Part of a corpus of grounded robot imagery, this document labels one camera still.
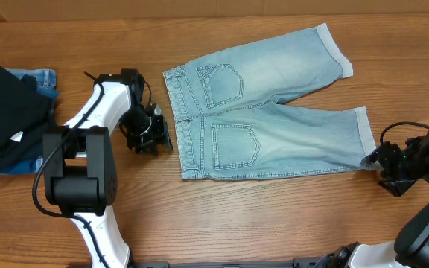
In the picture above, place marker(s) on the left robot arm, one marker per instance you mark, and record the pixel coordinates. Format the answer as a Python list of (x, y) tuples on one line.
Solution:
[(78, 178)]

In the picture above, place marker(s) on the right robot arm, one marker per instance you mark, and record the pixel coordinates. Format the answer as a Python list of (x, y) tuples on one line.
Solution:
[(409, 249)]

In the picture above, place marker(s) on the light blue denim shorts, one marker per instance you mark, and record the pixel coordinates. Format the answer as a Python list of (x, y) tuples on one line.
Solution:
[(234, 115)]

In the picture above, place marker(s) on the folded black garment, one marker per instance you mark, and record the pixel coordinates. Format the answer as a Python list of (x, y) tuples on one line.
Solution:
[(25, 115)]

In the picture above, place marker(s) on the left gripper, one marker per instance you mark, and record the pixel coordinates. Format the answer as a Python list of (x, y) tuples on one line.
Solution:
[(156, 136)]

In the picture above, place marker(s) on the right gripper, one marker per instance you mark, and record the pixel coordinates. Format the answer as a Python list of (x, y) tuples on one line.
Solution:
[(386, 164)]

